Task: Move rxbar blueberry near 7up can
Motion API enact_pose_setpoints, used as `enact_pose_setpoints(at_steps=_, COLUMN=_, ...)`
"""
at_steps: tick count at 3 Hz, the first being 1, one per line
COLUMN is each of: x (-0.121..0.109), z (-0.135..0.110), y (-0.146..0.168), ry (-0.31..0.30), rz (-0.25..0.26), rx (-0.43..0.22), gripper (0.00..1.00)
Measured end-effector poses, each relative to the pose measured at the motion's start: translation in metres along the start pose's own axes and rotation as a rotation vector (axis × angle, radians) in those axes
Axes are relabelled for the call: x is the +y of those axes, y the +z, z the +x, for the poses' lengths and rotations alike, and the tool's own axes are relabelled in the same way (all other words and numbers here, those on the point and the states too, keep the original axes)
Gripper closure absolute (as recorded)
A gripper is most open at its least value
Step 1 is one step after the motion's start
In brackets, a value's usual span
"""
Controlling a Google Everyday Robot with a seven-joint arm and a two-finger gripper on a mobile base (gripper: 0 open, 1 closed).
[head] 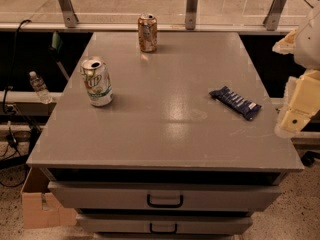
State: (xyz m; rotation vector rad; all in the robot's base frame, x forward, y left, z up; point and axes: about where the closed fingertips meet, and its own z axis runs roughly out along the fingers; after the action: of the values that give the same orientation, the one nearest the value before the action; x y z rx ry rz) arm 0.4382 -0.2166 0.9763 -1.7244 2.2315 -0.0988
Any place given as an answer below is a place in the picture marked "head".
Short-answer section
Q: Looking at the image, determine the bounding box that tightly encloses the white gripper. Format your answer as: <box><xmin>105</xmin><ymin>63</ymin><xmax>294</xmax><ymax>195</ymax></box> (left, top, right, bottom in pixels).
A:
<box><xmin>272</xmin><ymin>4</ymin><xmax>320</xmax><ymax>138</ymax></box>

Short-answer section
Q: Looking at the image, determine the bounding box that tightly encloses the blue rxbar blueberry wrapper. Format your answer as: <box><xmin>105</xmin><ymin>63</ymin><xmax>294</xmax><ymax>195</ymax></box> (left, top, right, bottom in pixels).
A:
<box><xmin>209</xmin><ymin>86</ymin><xmax>262</xmax><ymax>121</ymax></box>

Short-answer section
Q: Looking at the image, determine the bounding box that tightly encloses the orange soda can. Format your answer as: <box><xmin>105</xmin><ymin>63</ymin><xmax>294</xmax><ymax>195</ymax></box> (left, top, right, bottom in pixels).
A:
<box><xmin>138</xmin><ymin>13</ymin><xmax>157</xmax><ymax>52</ymax></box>

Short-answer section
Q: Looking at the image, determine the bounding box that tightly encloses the white green 7up can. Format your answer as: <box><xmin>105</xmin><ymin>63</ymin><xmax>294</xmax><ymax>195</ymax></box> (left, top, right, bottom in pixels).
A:
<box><xmin>80</xmin><ymin>56</ymin><xmax>113</xmax><ymax>107</ymax></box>

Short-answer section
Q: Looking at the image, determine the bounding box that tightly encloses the grey drawer cabinet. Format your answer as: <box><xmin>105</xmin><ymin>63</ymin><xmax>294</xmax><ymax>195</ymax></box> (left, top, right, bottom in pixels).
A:
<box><xmin>28</xmin><ymin>32</ymin><xmax>302</xmax><ymax>240</ymax></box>

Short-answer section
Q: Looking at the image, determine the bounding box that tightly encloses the lower grey drawer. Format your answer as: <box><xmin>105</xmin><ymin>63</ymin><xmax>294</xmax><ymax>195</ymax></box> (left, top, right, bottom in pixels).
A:
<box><xmin>77</xmin><ymin>214</ymin><xmax>252</xmax><ymax>235</ymax></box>

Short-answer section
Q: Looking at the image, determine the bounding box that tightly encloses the grey drawer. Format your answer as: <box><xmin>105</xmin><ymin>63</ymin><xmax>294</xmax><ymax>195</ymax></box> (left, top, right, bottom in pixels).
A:
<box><xmin>77</xmin><ymin>214</ymin><xmax>252</xmax><ymax>235</ymax></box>
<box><xmin>48</xmin><ymin>182</ymin><xmax>281</xmax><ymax>212</ymax></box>

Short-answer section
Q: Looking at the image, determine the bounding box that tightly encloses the clear plastic water bottle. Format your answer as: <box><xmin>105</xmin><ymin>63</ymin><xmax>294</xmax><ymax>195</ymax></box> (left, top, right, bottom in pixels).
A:
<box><xmin>29</xmin><ymin>71</ymin><xmax>52</xmax><ymax>104</ymax></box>

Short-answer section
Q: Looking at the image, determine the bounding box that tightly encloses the upper grey drawer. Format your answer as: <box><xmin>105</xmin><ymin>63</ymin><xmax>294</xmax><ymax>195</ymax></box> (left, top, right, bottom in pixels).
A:
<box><xmin>48</xmin><ymin>182</ymin><xmax>281</xmax><ymax>212</ymax></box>

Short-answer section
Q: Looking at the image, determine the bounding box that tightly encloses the brown cardboard box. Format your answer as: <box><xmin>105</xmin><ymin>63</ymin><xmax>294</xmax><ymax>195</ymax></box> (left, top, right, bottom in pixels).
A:
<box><xmin>21</xmin><ymin>168</ymin><xmax>76</xmax><ymax>229</ymax></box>

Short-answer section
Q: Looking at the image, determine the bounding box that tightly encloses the right metal bracket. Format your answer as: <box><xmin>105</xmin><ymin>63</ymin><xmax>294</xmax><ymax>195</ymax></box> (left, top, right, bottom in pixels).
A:
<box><xmin>263</xmin><ymin>0</ymin><xmax>287</xmax><ymax>31</ymax></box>

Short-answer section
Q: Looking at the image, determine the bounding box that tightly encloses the metal bracket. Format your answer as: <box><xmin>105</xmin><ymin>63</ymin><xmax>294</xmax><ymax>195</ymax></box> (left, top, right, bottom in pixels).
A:
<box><xmin>185</xmin><ymin>0</ymin><xmax>198</xmax><ymax>30</ymax></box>
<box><xmin>58</xmin><ymin>0</ymin><xmax>79</xmax><ymax>28</ymax></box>
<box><xmin>263</xmin><ymin>0</ymin><xmax>287</xmax><ymax>31</ymax></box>

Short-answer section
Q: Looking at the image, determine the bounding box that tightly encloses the middle metal bracket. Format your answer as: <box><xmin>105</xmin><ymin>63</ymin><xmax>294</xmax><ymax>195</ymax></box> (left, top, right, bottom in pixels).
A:
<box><xmin>185</xmin><ymin>0</ymin><xmax>198</xmax><ymax>30</ymax></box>

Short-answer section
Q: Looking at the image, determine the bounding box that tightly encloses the left metal bracket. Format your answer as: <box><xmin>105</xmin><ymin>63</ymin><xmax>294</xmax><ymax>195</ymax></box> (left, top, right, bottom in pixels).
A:
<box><xmin>58</xmin><ymin>0</ymin><xmax>79</xmax><ymax>28</ymax></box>

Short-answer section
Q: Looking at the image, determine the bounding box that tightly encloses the black cable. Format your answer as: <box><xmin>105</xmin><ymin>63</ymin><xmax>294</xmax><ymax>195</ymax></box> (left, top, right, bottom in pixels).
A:
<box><xmin>0</xmin><ymin>18</ymin><xmax>44</xmax><ymax>188</ymax></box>

